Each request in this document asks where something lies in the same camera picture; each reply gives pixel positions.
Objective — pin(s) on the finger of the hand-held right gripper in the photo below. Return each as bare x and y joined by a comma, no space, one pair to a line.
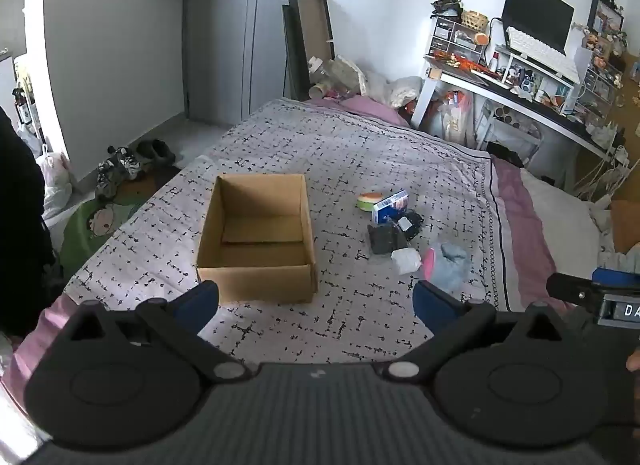
570,287
617,276

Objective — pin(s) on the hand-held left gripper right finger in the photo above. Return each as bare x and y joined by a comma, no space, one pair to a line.
432,302

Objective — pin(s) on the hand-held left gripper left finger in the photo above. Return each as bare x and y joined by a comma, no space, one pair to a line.
197,301

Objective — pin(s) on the brown cardboard box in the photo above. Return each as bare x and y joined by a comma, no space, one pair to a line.
260,285

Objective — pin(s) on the blue tissue pack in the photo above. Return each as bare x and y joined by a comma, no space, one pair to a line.
389,210

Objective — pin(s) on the burger plush toy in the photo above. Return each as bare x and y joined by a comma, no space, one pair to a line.
369,200

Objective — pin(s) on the pink soft item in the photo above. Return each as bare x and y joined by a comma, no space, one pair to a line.
428,262

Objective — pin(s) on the person's right hand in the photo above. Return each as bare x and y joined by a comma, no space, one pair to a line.
634,361

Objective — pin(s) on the white rolled sock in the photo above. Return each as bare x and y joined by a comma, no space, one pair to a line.
406,260

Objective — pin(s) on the white duvet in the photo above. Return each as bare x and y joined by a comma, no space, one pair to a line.
560,215

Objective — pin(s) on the dark grey cloth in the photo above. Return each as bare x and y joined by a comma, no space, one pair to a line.
382,240

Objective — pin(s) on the black packet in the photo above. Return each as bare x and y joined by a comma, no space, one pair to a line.
412,223

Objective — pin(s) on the green cartoon mat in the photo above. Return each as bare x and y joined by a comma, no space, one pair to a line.
95,225

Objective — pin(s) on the camouflage shoes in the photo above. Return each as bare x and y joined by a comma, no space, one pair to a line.
117,170

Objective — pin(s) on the dark slippers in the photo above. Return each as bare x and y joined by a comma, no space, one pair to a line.
156,151

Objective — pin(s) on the white black-patterned blanket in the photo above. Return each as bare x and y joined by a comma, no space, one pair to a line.
350,145

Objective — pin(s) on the white shopping bag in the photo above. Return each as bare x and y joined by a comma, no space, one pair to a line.
55,185

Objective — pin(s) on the clear acrylic drawer box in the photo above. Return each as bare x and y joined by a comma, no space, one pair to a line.
597,90

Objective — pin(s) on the printed plastic bags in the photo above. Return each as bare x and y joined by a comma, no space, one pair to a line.
452,115

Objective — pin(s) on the black garment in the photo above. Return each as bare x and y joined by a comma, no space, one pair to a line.
20,220

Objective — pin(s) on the white desk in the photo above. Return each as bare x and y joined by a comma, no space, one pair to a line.
425,95

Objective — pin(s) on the white plastic bag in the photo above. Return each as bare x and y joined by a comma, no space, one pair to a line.
405,90

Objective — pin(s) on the white monitor riser shelf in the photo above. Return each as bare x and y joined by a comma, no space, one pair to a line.
515,62

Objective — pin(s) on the white keyboard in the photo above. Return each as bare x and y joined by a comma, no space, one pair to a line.
540,52

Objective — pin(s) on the cardboard tube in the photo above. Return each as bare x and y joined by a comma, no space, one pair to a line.
316,91

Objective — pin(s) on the grey door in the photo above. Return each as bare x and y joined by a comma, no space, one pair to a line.
225,45

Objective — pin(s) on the framed picture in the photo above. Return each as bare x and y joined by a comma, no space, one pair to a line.
606,17

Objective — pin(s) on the white drawer organiser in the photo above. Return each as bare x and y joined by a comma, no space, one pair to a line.
450,37

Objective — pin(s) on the black computer monitor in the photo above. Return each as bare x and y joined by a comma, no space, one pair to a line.
537,15

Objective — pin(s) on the wicker basket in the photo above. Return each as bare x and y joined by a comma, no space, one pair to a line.
473,20

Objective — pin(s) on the flattened cardboard box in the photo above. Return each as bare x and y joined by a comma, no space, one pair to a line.
310,35

